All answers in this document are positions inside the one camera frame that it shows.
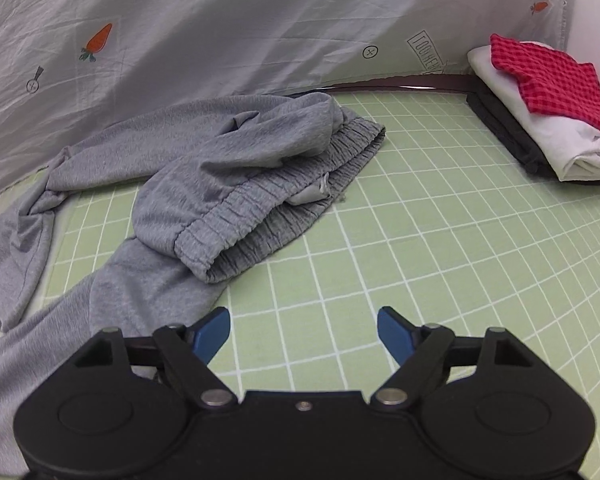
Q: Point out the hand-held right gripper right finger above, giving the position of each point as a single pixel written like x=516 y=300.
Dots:
x=393 y=332

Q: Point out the red checked cloth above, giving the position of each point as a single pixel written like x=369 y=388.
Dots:
x=555 y=80

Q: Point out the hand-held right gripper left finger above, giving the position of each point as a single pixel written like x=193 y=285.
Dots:
x=213 y=332

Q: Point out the white carrot-print sheet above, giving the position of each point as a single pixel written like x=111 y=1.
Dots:
x=230 y=35

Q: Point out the grey pants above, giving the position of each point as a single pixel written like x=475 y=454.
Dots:
x=220 y=175

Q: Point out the white folded garment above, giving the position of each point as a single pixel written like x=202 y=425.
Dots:
x=540 y=132

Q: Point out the dark folded garment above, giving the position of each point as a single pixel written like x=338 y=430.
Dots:
x=510 y=135

